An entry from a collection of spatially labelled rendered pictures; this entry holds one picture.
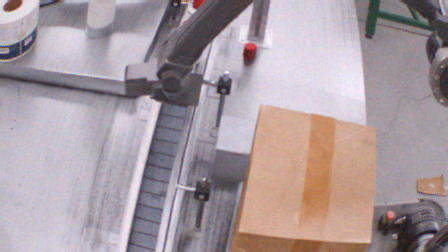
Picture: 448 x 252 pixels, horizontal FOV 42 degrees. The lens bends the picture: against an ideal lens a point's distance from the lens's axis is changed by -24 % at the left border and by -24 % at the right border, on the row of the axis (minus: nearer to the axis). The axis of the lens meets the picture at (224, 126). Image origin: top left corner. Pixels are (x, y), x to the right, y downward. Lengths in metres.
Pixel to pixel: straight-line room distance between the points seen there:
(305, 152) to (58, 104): 0.71
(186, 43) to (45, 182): 0.50
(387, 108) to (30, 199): 2.10
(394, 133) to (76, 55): 1.73
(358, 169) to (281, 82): 0.63
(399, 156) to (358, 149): 1.71
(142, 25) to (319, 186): 0.85
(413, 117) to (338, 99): 1.44
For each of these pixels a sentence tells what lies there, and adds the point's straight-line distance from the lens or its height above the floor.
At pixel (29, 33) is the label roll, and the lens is 1.82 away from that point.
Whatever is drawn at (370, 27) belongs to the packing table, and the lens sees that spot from 3.59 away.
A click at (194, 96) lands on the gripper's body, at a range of 1.51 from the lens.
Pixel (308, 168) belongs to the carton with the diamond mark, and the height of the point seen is 1.12.
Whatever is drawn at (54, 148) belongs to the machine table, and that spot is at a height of 0.83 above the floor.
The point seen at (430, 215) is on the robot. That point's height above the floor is 0.42.
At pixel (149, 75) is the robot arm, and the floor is 1.10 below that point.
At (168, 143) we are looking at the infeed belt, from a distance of 1.58.
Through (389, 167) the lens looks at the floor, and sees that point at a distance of 2.94.
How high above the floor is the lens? 2.01
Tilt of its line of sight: 44 degrees down
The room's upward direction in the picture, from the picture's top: 9 degrees clockwise
